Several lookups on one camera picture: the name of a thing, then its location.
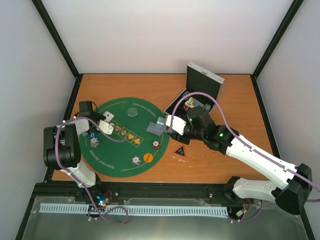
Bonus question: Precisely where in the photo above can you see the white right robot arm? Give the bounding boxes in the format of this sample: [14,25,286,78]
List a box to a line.
[165,106,312,215]

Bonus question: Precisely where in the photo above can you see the black triangular button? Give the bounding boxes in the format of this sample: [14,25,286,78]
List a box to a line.
[174,145,186,157]

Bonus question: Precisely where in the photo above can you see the boxed playing card deck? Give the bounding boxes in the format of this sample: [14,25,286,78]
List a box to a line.
[184,97,204,108]

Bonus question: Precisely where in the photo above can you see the small blue blind button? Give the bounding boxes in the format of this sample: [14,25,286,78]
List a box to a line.
[88,132,98,139]

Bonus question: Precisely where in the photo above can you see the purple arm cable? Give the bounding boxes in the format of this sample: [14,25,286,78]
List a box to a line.
[54,116,130,225]
[169,91,320,224]

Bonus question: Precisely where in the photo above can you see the round green poker mat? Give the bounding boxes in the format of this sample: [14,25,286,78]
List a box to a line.
[79,97,170,178]

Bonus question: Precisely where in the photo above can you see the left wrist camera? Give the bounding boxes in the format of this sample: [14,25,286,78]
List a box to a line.
[98,120,114,135]

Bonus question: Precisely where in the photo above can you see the black aluminium frame rail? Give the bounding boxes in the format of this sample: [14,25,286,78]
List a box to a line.
[32,181,300,201]

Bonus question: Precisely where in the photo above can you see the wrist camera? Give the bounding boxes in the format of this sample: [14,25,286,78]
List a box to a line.
[165,115,187,136]
[98,120,114,135]

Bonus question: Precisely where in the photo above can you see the light blue cable duct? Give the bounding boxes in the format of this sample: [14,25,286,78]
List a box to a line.
[38,203,228,218]

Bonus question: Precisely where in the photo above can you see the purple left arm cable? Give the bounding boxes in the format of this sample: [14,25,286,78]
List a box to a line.
[54,116,130,225]

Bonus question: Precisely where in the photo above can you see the blue card deck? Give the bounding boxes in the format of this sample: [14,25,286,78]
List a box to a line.
[156,117,172,132]

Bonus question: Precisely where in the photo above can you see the clear acrylic dealer button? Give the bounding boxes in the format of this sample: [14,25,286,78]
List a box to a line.
[127,107,138,117]

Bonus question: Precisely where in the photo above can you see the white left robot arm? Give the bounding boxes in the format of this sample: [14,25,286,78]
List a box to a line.
[43,101,106,202]

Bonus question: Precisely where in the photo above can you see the aluminium poker case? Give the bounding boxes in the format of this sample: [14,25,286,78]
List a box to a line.
[164,62,225,116]

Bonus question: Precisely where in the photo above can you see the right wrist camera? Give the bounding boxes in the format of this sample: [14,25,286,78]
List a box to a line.
[165,115,187,136]

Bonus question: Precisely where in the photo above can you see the face-up spades card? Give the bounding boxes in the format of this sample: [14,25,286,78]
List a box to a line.
[103,111,114,123]

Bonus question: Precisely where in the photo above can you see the metal front plate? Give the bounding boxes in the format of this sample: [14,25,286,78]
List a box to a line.
[19,197,314,240]

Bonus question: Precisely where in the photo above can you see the orange big blind button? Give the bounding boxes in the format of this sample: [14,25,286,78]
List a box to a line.
[143,153,154,163]

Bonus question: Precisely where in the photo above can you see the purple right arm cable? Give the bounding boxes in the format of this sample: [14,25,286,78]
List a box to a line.
[169,91,320,224]

